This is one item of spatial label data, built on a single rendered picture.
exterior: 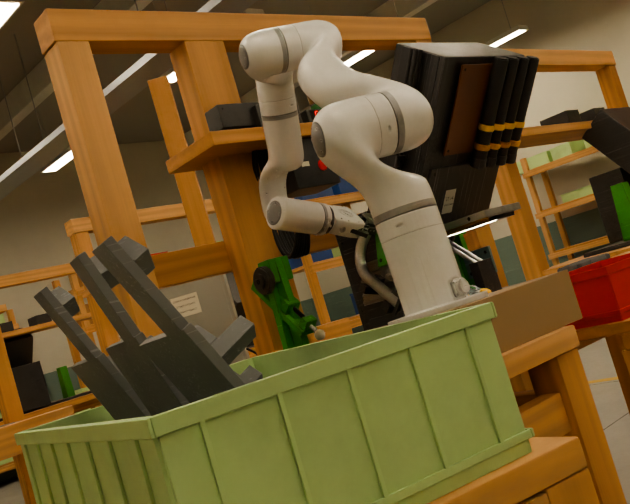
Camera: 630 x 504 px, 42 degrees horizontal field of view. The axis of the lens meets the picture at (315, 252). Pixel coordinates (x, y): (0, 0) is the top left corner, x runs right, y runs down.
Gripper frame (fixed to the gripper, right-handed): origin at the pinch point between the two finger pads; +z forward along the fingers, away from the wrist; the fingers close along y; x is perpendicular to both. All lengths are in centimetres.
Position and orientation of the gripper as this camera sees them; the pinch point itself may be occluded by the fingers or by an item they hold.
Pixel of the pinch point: (367, 225)
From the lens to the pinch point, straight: 223.5
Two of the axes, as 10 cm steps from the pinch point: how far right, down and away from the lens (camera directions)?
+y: -5.0, -5.2, 7.0
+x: -3.8, 8.5, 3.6
